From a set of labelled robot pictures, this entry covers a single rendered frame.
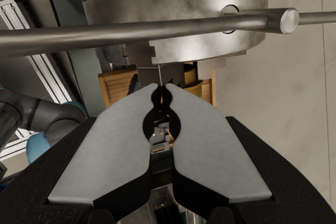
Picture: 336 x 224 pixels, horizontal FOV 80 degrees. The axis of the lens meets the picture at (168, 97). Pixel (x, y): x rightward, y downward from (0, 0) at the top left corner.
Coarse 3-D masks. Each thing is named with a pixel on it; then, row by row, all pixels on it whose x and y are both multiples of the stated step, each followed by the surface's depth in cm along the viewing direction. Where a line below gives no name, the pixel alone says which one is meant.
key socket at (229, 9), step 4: (224, 8) 24; (228, 8) 24; (232, 8) 25; (220, 12) 24; (224, 12) 24; (228, 12) 25; (232, 12) 25; (236, 12) 25; (220, 16) 24; (224, 32) 25; (228, 32) 26
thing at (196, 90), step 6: (186, 66) 44; (192, 66) 42; (186, 72) 40; (192, 72) 41; (186, 78) 40; (192, 78) 41; (186, 84) 41; (192, 84) 41; (198, 84) 41; (186, 90) 40; (192, 90) 41; (198, 90) 42; (198, 96) 42
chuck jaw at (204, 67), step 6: (234, 54) 41; (240, 54) 41; (204, 60) 41; (210, 60) 41; (216, 60) 41; (222, 60) 41; (198, 66) 41; (204, 66) 41; (210, 66) 41; (216, 66) 41; (222, 66) 42; (198, 72) 41; (204, 72) 42; (210, 72) 42; (198, 78) 42; (204, 78) 42; (210, 78) 42
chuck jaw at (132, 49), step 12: (132, 48) 27; (144, 48) 27; (132, 60) 28; (144, 60) 27; (144, 72) 30; (156, 72) 29; (168, 72) 32; (180, 72) 37; (144, 84) 31; (180, 84) 38
